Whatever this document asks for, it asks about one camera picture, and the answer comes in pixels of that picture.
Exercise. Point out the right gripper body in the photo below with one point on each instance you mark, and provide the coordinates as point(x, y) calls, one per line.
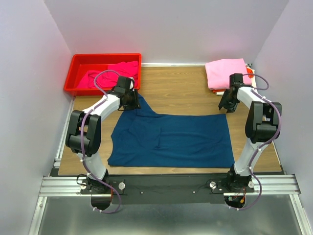
point(226, 103)

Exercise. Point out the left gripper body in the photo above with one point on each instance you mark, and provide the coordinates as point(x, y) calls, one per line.
point(133, 102)

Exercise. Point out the dark blue t shirt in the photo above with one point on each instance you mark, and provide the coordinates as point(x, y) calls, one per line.
point(144, 138)

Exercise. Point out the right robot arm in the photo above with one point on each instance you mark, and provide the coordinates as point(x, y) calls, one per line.
point(263, 125)

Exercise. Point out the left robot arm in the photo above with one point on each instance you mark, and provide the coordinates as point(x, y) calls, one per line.
point(84, 131)

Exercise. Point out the folded pink t shirt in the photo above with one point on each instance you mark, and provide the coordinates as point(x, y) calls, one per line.
point(218, 72)

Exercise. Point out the folded cream t shirt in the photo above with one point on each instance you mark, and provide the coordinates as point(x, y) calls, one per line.
point(254, 82)

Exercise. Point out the magenta t shirt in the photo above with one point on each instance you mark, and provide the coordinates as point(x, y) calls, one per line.
point(109, 79)

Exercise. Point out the folded orange t shirt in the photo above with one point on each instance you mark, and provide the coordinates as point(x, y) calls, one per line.
point(249, 72)

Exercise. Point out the red plastic bin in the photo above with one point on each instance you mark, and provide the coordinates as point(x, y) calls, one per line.
point(81, 63)

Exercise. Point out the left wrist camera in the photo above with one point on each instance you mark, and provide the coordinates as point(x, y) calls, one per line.
point(131, 83)

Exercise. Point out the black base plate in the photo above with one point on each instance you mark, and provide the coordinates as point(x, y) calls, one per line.
point(123, 191)

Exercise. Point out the aluminium rail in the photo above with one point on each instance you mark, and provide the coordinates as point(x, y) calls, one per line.
point(69, 186)

